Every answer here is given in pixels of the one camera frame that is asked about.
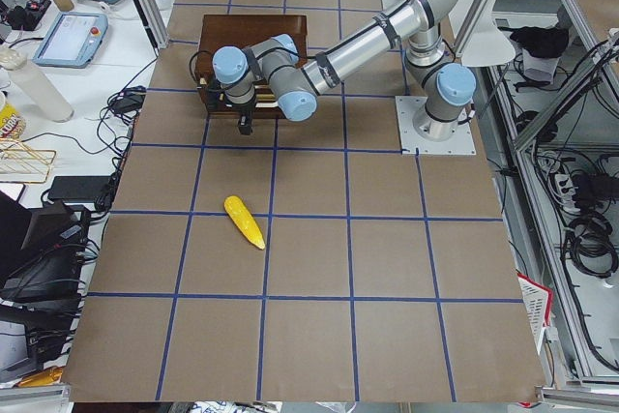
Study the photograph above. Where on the black electronics box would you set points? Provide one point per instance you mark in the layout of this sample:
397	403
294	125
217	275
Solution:
77	188

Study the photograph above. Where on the gold wire rack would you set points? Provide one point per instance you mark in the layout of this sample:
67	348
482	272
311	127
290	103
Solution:
22	164

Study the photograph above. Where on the wooden drawer with white handle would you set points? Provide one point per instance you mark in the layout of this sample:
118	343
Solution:
263	106

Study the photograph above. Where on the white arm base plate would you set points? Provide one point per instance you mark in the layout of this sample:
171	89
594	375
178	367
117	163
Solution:
420	135

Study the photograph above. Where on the white lamp shade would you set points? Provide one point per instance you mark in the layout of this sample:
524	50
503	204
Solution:
488	46

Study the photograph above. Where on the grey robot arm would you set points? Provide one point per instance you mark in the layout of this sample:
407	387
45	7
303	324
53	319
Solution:
449	85

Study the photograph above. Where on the dark wooden drawer cabinet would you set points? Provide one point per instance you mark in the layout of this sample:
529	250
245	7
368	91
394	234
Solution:
241	31

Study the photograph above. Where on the yellow corn cob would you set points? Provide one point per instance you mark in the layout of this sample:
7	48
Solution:
241	216

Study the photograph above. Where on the blue teach pendant near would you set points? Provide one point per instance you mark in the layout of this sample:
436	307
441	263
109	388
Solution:
72	40

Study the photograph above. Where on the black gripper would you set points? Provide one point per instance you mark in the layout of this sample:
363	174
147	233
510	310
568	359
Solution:
244	110

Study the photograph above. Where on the red white plastic basket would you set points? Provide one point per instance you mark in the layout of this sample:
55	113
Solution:
537	300

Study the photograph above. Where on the translucent plastic cylinder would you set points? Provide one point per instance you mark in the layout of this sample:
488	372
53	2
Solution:
35	84

